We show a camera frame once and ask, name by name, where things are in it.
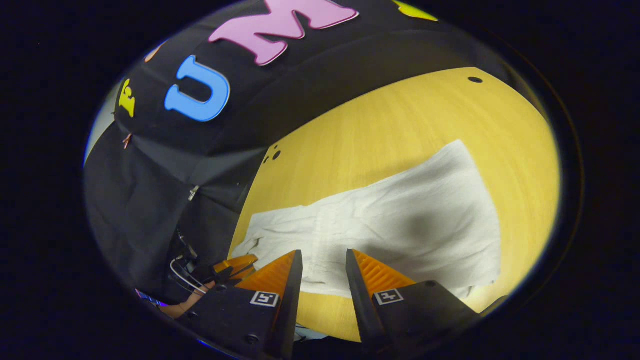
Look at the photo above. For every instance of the white clip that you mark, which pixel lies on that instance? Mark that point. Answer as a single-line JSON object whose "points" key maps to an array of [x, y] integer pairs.
{"points": [[193, 193]]}

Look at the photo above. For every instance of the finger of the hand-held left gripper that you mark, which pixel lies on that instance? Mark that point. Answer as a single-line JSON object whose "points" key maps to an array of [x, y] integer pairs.
{"points": [[240, 262]]}

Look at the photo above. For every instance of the white jeans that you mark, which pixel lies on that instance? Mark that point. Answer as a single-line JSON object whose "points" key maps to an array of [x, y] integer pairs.
{"points": [[400, 225]]}

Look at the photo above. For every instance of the black backdrop cloth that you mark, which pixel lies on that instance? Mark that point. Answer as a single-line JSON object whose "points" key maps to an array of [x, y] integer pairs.
{"points": [[150, 210]]}

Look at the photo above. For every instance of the copper clip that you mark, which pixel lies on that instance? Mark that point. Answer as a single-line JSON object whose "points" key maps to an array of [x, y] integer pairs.
{"points": [[127, 142]]}

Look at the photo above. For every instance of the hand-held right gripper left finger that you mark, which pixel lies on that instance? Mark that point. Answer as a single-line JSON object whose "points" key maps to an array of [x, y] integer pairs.
{"points": [[292, 310]]}

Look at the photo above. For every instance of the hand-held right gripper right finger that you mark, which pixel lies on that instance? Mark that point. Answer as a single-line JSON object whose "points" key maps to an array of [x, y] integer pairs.
{"points": [[362, 310]]}

